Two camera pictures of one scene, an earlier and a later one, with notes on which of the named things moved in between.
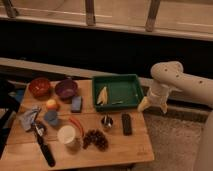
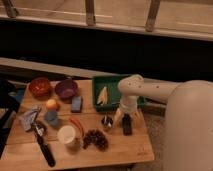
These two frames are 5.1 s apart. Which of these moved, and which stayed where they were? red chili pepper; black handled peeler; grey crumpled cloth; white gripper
Moved: white gripper
Stayed: red chili pepper; black handled peeler; grey crumpled cloth
